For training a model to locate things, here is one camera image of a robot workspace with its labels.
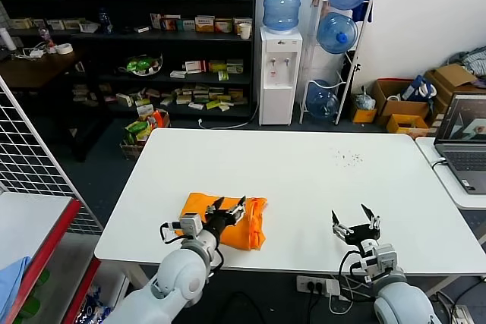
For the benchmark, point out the blue white plastic package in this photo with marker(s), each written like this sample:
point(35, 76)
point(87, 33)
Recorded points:
point(95, 305)

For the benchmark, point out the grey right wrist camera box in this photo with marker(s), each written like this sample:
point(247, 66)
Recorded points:
point(386, 259)

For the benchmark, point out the white cylinder roll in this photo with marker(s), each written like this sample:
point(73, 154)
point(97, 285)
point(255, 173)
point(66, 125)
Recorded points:
point(7, 39)

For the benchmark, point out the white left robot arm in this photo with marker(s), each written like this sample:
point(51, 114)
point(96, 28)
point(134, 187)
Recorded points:
point(178, 278)

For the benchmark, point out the crumpled clear plastic bag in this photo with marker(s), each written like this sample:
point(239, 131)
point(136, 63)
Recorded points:
point(365, 101)

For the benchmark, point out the large brown cardboard box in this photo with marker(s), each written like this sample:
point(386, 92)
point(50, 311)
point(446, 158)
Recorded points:
point(383, 98)

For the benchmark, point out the upright blue water jug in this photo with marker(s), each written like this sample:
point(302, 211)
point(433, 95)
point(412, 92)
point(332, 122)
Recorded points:
point(283, 1)

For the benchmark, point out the dark blue drink bottle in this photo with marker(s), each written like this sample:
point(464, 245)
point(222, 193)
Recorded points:
point(105, 20)

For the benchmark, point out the dark brown desk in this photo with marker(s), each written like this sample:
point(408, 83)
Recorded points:
point(38, 70)

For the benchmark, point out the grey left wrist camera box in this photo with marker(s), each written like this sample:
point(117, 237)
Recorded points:
point(189, 225)

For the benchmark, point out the orange white medicine box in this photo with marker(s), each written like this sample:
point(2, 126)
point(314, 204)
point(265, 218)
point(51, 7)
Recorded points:
point(205, 25)

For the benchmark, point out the white water dispenser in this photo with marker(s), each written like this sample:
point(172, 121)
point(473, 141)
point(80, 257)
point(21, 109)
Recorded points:
point(279, 81)

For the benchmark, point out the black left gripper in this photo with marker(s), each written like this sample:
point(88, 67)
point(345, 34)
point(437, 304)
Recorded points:
point(220, 221)

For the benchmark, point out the clear pink drink bottle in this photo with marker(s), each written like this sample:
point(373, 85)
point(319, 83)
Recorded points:
point(45, 37)

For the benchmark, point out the white paper cup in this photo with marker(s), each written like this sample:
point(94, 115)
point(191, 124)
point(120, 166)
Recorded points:
point(245, 32)

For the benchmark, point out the white tape roll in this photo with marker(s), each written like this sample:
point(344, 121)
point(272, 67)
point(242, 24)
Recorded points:
point(64, 49)

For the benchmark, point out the light blue cloth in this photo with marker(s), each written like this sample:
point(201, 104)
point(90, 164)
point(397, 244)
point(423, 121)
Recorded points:
point(11, 286)

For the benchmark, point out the cardboard box of snacks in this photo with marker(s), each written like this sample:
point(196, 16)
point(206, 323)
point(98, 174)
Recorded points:
point(138, 132)

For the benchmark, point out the orange t-shirt with white print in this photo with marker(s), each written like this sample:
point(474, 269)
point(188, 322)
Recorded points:
point(235, 234)

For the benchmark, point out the flat yellow cardboard box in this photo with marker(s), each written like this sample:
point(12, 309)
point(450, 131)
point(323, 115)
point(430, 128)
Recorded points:
point(408, 126)

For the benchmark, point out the bowl with green packets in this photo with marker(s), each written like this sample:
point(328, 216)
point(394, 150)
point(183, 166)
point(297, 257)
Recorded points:
point(142, 65)

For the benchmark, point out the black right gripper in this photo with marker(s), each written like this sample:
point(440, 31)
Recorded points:
point(360, 234)

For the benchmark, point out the small yellow cardboard box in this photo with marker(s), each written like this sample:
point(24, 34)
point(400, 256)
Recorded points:
point(363, 115)

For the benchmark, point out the grey open laptop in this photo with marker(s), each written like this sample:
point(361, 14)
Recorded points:
point(465, 157)

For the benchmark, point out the red edged white cart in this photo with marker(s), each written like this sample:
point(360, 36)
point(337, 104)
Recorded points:
point(34, 217)

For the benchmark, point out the white jug rack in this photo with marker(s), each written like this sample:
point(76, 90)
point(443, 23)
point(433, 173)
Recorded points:
point(303, 109)

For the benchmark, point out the blue water jug without cap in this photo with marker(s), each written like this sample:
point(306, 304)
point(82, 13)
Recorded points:
point(320, 102)

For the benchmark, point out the black shelf unit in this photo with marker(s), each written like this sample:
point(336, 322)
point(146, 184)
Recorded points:
point(182, 36)

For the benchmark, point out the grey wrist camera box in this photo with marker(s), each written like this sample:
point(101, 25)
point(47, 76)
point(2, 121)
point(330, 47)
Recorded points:
point(386, 259)
point(189, 225)

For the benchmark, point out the open tan cardboard box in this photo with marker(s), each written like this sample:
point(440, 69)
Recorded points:
point(453, 73)

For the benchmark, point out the pile of grey blue clothes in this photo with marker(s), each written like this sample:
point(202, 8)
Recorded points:
point(471, 60)

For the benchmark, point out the white red medicine box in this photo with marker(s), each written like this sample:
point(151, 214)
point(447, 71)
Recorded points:
point(195, 67)

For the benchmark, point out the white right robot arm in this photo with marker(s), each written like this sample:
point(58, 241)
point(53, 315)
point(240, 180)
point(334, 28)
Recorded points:
point(402, 305)

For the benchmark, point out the dark blue cloth on rack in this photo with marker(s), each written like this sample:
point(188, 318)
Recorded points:
point(362, 11)

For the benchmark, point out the large white table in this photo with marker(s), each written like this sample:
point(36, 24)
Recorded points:
point(303, 172)

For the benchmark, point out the small white side table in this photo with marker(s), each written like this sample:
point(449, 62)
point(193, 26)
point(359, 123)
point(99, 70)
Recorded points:
point(429, 149)

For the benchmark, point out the white power strip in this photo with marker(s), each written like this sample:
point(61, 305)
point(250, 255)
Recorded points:
point(460, 314)
point(311, 285)

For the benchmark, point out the black stand behind rack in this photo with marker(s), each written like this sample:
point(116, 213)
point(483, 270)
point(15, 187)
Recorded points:
point(351, 70)

